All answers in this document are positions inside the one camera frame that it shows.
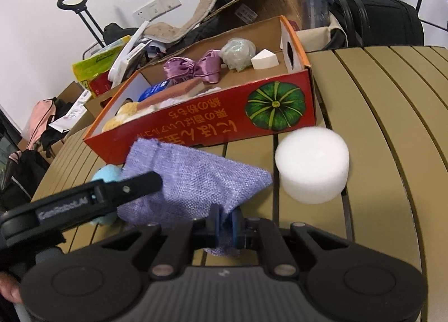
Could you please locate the white wall socket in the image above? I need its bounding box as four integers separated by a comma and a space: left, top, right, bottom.
133, 0, 181, 22

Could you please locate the white printed paper sheet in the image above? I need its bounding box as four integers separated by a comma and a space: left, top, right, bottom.
49, 90, 93, 134

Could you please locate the blue lid water bottle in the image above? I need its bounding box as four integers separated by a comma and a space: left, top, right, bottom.
302, 0, 330, 30

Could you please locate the black suitcase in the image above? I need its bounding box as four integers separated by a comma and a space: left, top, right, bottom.
329, 0, 424, 47

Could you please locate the white wedge makeup sponge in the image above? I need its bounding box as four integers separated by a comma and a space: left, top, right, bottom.
251, 49, 279, 70

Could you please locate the red pumpkin cardboard box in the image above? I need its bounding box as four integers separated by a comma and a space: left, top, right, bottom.
83, 16, 316, 164

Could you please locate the black tripod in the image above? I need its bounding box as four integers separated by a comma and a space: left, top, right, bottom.
415, 0, 447, 33

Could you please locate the person's left hand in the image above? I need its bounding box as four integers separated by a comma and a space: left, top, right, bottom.
0, 272, 23, 304

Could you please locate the white foam cylinder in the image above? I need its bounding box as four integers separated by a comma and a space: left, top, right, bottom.
275, 127, 350, 204

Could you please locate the large brown cardboard box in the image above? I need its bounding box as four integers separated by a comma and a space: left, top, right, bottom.
204, 0, 302, 31

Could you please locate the light blue plush toy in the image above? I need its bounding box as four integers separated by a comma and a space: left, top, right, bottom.
89, 163, 124, 226

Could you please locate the black trolley handle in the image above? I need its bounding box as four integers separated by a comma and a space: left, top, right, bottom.
56, 0, 106, 47

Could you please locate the blue white tissue pack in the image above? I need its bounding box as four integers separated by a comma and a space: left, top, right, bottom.
138, 80, 172, 102

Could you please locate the white flat board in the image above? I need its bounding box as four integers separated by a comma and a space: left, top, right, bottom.
108, 21, 150, 87

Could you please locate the purple satin bow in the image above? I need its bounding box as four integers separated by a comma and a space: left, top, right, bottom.
163, 50, 221, 84

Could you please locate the yellow plush toy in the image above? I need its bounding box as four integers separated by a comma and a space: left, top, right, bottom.
102, 102, 138, 132

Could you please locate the yellow green snack bag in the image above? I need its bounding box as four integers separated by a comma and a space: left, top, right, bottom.
72, 35, 130, 97

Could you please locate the small brown cardboard box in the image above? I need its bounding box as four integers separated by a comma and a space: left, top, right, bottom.
84, 87, 119, 118

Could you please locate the orange kitchen sponge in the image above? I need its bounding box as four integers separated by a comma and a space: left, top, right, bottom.
137, 78, 205, 110

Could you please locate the iridescent crumpled plastic ball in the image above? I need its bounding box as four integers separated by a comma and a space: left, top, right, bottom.
220, 37, 256, 71

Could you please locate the lilac woven fabric pouch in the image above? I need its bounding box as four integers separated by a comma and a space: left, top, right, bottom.
116, 137, 274, 258

